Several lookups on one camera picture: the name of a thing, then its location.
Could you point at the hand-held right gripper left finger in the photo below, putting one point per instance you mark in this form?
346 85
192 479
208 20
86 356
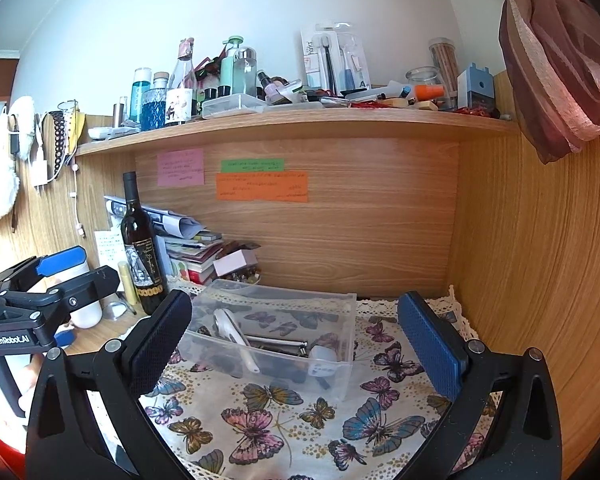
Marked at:
157 345

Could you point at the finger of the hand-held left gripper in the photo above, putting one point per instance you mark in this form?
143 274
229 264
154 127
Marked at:
90 285
60 260

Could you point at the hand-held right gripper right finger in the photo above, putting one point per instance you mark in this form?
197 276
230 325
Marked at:
430 345

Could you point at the white curved plastic tool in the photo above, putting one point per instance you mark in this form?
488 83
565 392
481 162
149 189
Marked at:
227 327

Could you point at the white travel adapter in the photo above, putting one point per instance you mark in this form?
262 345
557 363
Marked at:
322 360

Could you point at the silver metal tube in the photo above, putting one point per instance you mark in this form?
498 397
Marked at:
280 345

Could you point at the clear plastic box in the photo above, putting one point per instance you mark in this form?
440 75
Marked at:
280 375

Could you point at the person's left hand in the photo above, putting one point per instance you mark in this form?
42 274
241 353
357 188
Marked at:
32 380

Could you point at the white cup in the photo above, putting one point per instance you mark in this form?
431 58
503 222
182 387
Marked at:
87 310

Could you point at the yellow tube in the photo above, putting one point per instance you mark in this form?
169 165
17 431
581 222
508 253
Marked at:
125 282

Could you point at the white paper note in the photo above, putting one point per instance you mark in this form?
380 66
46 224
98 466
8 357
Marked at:
107 250

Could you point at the dark wine bottle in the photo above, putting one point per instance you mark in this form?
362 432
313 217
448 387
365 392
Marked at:
142 260

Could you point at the white charger plug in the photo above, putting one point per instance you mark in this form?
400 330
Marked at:
40 167

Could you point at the stack of books and papers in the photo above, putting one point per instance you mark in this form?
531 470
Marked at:
195 255

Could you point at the small white box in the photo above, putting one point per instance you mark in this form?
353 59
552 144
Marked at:
235 262

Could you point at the yellow hanging pouch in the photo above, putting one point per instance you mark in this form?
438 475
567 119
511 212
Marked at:
79 127

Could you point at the white fluffy cloth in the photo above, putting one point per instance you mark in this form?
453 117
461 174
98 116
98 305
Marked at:
5 135

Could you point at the pink sticky note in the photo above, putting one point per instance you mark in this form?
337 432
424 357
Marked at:
180 167

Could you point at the small silver tube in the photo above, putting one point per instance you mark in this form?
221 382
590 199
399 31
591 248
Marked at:
119 115

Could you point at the butterfly printed cloth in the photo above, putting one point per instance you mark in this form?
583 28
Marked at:
305 440

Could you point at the blue patterned bottle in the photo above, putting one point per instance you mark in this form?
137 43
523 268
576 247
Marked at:
155 110

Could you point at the teal liquid bottle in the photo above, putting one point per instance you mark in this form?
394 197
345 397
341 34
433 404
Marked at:
140 90

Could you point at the orange sticky note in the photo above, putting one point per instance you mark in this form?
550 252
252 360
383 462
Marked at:
262 187

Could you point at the clear bottle white label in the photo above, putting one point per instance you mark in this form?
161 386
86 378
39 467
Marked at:
180 105

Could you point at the green sticky note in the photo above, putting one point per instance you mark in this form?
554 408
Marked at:
252 165

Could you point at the clear lidded case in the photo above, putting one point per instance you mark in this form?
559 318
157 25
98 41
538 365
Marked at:
232 105

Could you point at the wooden shelf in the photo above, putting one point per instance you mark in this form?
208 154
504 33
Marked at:
305 127

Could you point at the orange marker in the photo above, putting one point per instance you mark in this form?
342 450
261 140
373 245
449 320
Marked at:
429 92

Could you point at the green pump bottle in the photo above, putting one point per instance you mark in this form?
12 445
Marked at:
228 70

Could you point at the clear plastic bottle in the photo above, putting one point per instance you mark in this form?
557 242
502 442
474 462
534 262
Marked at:
246 72

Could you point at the blue white pencil sharpener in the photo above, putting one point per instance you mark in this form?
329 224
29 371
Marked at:
475 85

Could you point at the small dark bottle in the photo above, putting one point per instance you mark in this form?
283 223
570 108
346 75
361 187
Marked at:
266 85

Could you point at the glass jar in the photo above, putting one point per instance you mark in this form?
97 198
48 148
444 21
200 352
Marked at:
422 76

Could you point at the tall jar of sticks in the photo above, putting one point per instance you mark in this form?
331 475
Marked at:
445 65

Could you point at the toothbrush blister pack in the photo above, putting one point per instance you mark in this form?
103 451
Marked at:
330 55

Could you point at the tied brown curtain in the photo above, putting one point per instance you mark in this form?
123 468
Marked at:
555 60

